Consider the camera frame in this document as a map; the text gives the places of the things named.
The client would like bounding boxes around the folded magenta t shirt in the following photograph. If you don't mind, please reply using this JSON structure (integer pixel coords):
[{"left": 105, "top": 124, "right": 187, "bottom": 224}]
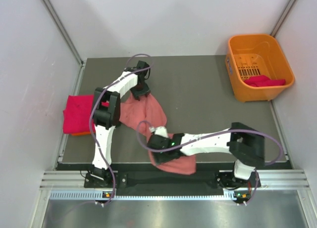
[{"left": 62, "top": 95, "right": 94, "bottom": 134}]

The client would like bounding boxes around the folded orange t shirt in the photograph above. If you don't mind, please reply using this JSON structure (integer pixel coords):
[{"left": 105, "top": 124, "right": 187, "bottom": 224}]
[{"left": 71, "top": 132, "right": 91, "bottom": 137}]

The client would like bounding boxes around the salmon pink t shirt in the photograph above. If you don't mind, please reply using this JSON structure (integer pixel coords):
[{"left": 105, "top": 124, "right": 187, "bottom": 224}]
[{"left": 120, "top": 94, "right": 196, "bottom": 175}]

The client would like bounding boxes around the orange plastic basket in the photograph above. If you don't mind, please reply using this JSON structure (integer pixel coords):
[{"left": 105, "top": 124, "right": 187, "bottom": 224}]
[{"left": 225, "top": 34, "right": 295, "bottom": 102}]

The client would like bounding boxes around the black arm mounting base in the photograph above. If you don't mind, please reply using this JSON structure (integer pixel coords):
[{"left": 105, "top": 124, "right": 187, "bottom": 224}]
[{"left": 84, "top": 163, "right": 261, "bottom": 196}]

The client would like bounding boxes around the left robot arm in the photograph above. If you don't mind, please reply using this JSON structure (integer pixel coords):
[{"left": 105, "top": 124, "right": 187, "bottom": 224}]
[{"left": 89, "top": 61, "right": 151, "bottom": 187}]

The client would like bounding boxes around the magenta t shirt in basket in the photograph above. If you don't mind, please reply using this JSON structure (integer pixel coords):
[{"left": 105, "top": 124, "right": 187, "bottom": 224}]
[{"left": 244, "top": 75, "right": 286, "bottom": 87}]

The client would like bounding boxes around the slotted grey cable duct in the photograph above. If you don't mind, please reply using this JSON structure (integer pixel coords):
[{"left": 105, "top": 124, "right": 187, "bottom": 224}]
[{"left": 50, "top": 190, "right": 247, "bottom": 201}]

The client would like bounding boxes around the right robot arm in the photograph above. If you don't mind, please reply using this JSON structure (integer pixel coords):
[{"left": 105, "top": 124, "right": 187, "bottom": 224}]
[{"left": 147, "top": 122, "right": 264, "bottom": 186}]

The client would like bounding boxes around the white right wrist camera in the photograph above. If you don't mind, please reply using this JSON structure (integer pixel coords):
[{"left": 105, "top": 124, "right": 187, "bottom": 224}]
[{"left": 149, "top": 126, "right": 169, "bottom": 138}]

